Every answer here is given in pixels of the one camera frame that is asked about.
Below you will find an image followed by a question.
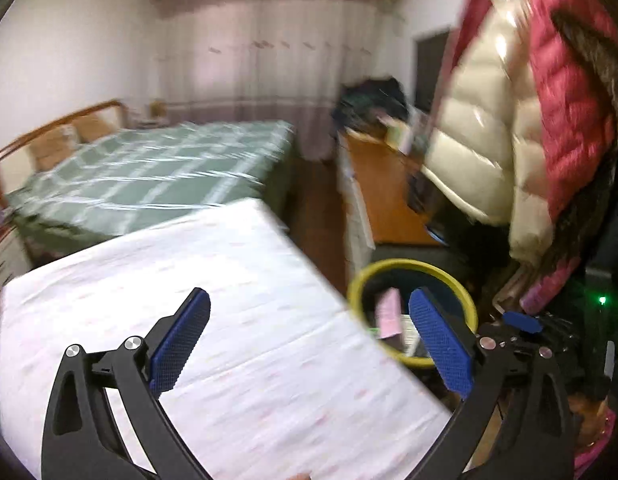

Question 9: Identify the wooden bed headboard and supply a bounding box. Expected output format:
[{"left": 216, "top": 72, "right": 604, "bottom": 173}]
[{"left": 0, "top": 99, "right": 130, "bottom": 211}]

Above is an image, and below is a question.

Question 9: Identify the wooden desk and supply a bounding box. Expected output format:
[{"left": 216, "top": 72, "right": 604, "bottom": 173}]
[{"left": 336, "top": 127, "right": 450, "bottom": 263}]

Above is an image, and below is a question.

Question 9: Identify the cream puffer jacket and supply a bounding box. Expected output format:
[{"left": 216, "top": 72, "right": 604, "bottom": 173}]
[{"left": 421, "top": 0, "right": 554, "bottom": 266}]

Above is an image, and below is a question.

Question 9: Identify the tan pillow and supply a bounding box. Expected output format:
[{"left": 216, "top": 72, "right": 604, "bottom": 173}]
[
  {"left": 29, "top": 127, "right": 77, "bottom": 171},
  {"left": 72, "top": 112, "right": 115, "bottom": 143}
]

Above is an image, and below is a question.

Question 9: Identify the white nightstand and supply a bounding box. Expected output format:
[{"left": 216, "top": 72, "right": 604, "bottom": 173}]
[{"left": 0, "top": 220, "right": 32, "bottom": 306}]

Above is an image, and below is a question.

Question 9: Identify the pile of clothes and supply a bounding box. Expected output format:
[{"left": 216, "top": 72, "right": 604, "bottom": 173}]
[{"left": 331, "top": 76, "right": 410, "bottom": 128}]

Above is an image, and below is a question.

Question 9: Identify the yellow rimmed trash bin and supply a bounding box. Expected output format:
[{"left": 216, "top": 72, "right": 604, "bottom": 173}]
[{"left": 346, "top": 258, "right": 478, "bottom": 371}]

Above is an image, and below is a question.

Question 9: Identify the pink white curtain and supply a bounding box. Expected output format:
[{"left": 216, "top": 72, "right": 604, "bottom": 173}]
[{"left": 152, "top": 0, "right": 390, "bottom": 161}]

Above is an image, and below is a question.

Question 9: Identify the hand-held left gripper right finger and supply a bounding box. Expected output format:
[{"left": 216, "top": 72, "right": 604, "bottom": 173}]
[{"left": 408, "top": 287, "right": 574, "bottom": 480}]

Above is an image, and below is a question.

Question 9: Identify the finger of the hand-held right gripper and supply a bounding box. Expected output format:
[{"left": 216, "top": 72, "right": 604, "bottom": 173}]
[{"left": 503, "top": 311, "right": 576, "bottom": 357}]

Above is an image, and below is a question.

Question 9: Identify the bed with green quilt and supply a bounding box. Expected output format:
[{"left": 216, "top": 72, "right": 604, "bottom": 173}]
[{"left": 4, "top": 120, "right": 296, "bottom": 246}]

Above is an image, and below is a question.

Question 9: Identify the dark door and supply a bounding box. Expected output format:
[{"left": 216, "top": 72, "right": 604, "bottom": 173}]
[{"left": 413, "top": 27, "right": 452, "bottom": 113}]

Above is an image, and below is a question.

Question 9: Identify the red puffer jacket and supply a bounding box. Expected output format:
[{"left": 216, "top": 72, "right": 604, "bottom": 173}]
[{"left": 451, "top": 0, "right": 618, "bottom": 221}]

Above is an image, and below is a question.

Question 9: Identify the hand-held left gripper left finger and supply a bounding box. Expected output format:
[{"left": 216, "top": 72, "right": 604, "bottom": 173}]
[{"left": 42, "top": 287, "right": 212, "bottom": 480}]

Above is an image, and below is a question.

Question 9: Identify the white dotted tablecloth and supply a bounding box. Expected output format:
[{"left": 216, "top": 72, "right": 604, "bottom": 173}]
[{"left": 0, "top": 197, "right": 455, "bottom": 480}]

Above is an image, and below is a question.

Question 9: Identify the red white packet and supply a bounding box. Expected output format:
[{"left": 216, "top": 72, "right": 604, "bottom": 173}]
[{"left": 376, "top": 287, "right": 402, "bottom": 341}]

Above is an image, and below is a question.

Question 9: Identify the pink patterned garment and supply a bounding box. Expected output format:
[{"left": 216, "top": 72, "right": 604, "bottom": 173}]
[{"left": 519, "top": 255, "right": 584, "bottom": 316}]

